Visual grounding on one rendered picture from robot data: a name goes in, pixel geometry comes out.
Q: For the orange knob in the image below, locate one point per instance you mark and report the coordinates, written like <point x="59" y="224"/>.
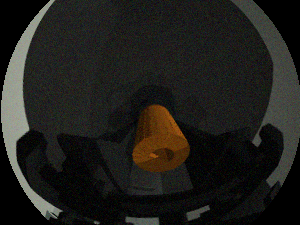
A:
<point x="160" y="144"/>

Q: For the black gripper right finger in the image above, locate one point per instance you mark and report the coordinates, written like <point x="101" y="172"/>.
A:
<point x="206" y="150"/>

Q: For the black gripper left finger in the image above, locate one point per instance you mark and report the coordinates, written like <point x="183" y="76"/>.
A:
<point x="114" y="153"/>

